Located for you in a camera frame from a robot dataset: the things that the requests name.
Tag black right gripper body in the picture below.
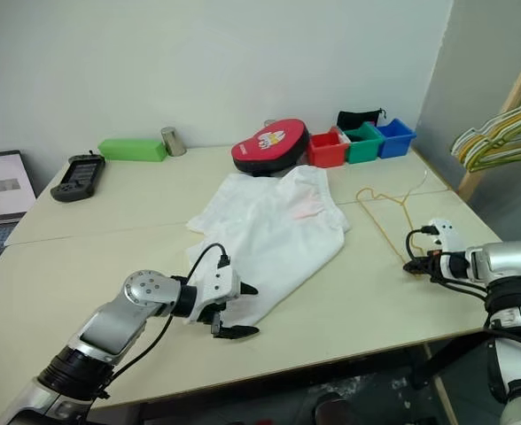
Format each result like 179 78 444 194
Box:
423 250 444 282

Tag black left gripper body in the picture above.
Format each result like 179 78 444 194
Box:
198 295 240 338

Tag white cloth garment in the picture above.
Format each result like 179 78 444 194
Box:
184 164 354 327

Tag yellow wire hanger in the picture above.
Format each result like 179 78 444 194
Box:
354 167 431 278

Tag hangers on wooden rack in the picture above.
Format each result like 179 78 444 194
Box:
457 56 521 200

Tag dark rounded shape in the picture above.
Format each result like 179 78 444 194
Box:
314 392 351 425

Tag light wooden slat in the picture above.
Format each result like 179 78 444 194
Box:
423 344 455 425

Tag blue plastic bin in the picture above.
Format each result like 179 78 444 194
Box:
373 117 417 159

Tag green plastic bin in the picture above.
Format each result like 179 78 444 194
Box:
343 121 385 164

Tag red plastic bin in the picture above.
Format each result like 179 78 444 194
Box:
307 127 350 168

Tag red paddle case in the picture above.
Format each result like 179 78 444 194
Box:
230 117 311 177

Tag silver metal cup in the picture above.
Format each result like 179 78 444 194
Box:
160 127 188 157

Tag green rectangular block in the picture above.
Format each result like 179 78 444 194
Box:
97 138 167 164

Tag black handheld controller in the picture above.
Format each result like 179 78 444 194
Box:
50 151 106 204

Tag grey open laptop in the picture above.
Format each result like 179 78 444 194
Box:
0 149 38 284

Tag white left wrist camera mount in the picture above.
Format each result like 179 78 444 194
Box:
188 264 244 324

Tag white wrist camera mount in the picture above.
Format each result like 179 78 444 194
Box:
188 264 244 324
428 218 470 280

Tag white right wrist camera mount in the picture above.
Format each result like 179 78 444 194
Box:
428 218 470 280

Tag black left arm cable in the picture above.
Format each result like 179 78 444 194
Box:
82 242 232 425

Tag bunch of wire hangers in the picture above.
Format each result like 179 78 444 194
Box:
450 57 521 174

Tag black drawstring pouch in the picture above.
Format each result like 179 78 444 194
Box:
336 107 385 131

